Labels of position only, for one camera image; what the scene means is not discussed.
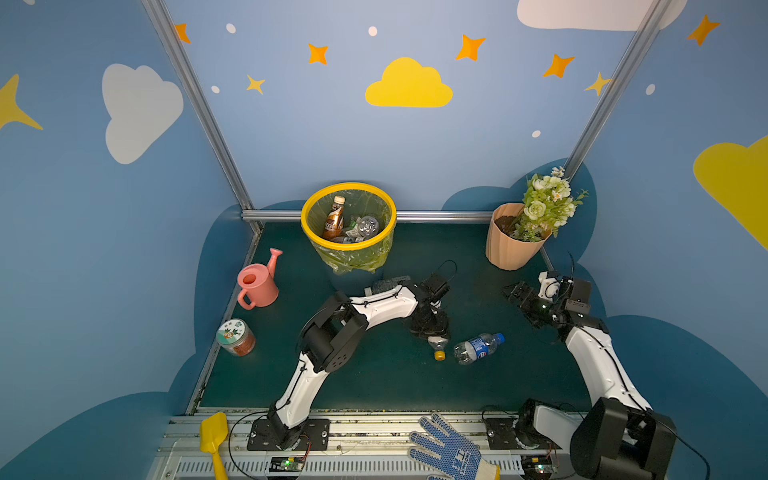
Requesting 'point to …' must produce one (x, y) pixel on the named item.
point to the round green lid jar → (235, 338)
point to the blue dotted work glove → (458, 460)
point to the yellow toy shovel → (213, 432)
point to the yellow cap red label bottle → (438, 343)
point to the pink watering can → (258, 283)
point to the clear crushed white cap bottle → (384, 284)
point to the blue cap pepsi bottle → (478, 347)
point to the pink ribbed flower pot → (502, 250)
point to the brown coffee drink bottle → (335, 220)
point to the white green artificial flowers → (548, 205)
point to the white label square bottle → (367, 227)
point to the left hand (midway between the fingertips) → (446, 337)
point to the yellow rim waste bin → (351, 227)
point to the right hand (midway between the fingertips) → (514, 294)
